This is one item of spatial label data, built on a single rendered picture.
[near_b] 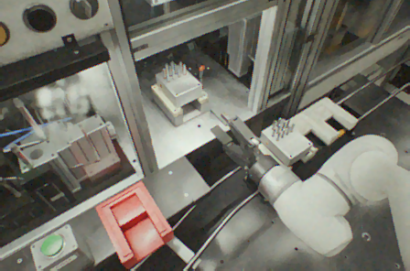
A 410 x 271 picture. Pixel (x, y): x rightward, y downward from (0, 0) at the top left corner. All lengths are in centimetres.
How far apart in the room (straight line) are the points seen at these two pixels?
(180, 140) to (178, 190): 17
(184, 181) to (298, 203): 32
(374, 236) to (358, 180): 50
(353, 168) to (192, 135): 47
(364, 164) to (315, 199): 12
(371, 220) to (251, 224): 41
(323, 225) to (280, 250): 38
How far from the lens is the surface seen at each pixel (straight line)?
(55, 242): 67
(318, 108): 110
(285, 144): 88
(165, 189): 80
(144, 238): 74
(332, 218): 65
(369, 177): 63
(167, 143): 88
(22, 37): 46
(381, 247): 112
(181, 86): 87
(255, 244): 98
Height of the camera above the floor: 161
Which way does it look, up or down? 50 degrees down
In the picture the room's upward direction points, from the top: straight up
